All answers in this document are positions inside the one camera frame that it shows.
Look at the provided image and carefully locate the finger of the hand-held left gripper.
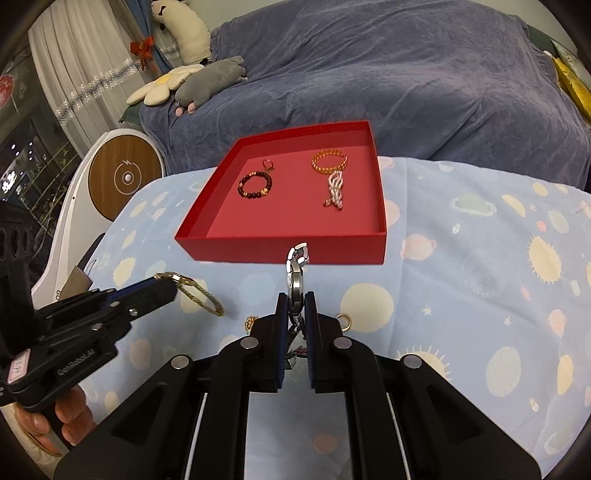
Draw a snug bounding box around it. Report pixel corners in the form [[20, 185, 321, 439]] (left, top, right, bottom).
[[39, 295, 177, 352], [33, 276, 179, 319]]

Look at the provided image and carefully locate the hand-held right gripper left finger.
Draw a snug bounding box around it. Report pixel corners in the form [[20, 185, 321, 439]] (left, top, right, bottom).
[[53, 292, 293, 480]]

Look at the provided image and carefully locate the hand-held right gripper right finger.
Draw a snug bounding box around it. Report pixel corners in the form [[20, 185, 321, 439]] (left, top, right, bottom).
[[302, 291, 542, 480]]

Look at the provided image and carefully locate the gold necklace chain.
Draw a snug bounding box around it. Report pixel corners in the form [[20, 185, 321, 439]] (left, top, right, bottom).
[[154, 272, 226, 317]]

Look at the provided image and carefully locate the silver watch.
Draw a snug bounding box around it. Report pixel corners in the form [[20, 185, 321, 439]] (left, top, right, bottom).
[[283, 242, 311, 371]]

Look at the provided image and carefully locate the dark bead bracelet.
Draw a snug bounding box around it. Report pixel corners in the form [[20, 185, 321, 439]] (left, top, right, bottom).
[[236, 170, 276, 199]]

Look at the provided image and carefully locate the red cardboard box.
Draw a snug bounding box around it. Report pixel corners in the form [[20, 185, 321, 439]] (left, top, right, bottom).
[[174, 120, 388, 267]]

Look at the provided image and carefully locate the pearl bracelet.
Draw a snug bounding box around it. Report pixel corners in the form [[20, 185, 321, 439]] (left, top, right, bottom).
[[321, 169, 347, 211]]

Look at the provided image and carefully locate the gold chain bracelet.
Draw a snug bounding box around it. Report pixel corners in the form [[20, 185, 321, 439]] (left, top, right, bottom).
[[311, 148, 348, 175]]

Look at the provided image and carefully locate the person's left hand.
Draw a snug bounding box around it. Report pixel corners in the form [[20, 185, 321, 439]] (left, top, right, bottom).
[[13, 387, 96, 457]]

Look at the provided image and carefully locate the white machine with wooden disc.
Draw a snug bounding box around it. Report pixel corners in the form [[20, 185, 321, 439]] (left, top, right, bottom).
[[30, 130, 165, 306]]

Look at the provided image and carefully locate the light blue printed tablecloth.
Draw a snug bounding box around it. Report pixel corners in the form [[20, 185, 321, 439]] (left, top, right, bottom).
[[18, 156, 591, 480]]

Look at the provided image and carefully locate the dark window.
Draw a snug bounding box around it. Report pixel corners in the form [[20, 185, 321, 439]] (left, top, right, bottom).
[[0, 59, 89, 223]]

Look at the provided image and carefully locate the flower plush pillow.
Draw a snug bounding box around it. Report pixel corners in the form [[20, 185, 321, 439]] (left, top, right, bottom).
[[126, 64, 205, 106]]

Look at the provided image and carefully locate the grey plush toy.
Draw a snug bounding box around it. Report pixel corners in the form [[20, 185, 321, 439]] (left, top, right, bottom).
[[174, 56, 248, 116]]

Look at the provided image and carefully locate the white curtain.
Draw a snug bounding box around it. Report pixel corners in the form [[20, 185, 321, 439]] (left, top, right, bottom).
[[28, 0, 158, 149]]

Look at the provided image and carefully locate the red bow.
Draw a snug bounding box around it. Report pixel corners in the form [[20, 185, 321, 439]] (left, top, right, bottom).
[[130, 35, 156, 71]]

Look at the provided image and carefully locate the blue curtain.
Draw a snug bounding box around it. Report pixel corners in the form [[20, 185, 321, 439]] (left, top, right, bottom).
[[129, 0, 182, 75]]

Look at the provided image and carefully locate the white plush toy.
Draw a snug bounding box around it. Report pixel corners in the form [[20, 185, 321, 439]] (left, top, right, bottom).
[[151, 0, 213, 66]]

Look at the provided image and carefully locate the blue blanket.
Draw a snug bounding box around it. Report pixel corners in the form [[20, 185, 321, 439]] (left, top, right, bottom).
[[139, 0, 591, 189]]

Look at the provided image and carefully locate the yellow cushion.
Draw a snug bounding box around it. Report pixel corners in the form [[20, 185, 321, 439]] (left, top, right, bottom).
[[551, 57, 591, 124]]

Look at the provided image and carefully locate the grey patterned cushion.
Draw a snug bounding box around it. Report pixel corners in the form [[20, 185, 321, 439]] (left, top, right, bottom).
[[551, 39, 585, 71]]

